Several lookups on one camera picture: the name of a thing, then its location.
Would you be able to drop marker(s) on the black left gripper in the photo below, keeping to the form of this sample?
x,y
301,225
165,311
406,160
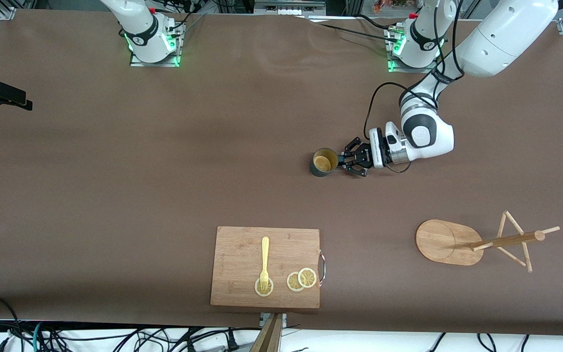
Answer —
x,y
362,157

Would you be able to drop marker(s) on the teal mug with yellow inside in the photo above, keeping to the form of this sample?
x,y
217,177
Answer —
x,y
324,162

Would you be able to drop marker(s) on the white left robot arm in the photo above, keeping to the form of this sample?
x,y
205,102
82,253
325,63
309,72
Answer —
x,y
506,34

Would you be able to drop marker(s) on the wooden mug rack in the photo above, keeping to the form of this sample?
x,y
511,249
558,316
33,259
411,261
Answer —
x,y
443,242

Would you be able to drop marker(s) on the lemon slice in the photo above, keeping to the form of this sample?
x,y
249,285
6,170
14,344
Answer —
x,y
307,277
270,290
292,282

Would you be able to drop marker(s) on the yellow plastic fork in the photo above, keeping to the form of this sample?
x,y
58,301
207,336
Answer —
x,y
265,254

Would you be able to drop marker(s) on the wooden cutting board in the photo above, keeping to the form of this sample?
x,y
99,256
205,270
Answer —
x,y
237,254

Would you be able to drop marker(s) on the orange patterned packet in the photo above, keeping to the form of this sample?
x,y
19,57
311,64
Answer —
x,y
389,5

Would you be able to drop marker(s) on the white power strip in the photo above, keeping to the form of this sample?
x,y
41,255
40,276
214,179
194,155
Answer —
x,y
286,7

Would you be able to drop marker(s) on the brown table cover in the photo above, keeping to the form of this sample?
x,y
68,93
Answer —
x,y
164,171

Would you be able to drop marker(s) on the wooden beam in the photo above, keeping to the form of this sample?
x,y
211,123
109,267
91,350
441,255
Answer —
x,y
269,337

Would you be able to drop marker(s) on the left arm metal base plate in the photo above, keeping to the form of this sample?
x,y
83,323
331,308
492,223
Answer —
x,y
413,70

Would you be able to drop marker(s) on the metal beam bracket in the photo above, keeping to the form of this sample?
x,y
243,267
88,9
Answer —
x,y
263,318

